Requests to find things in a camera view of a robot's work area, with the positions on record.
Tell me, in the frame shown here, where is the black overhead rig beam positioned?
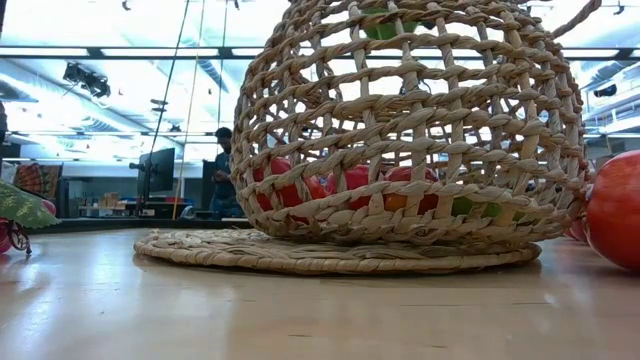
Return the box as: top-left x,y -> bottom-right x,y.
0,44 -> 640,62

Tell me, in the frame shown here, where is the woven seagrass basket with handles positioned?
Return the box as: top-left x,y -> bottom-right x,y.
228,0 -> 604,246

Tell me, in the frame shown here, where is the small red apple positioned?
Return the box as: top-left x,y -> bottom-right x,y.
324,164 -> 374,211

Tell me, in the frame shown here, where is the slanted thin black pole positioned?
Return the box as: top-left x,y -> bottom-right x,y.
147,0 -> 192,157

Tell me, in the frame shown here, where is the black metal table frame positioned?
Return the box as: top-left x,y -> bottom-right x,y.
27,215 -> 256,235

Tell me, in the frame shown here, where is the round woven seagrass mat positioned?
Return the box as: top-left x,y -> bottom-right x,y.
132,227 -> 543,277

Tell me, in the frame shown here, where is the person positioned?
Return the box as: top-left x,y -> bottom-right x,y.
208,126 -> 247,220

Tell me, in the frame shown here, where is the black monitor on stand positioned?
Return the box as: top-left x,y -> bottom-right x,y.
128,146 -> 177,217

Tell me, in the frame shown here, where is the purple grape bunch with leaf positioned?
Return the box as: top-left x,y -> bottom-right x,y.
0,178 -> 60,256

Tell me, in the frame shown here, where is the red-orange mango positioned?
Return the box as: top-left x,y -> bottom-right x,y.
251,156 -> 329,225

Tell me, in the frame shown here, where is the black ceiling-mounted device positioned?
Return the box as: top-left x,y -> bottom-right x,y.
61,61 -> 112,100

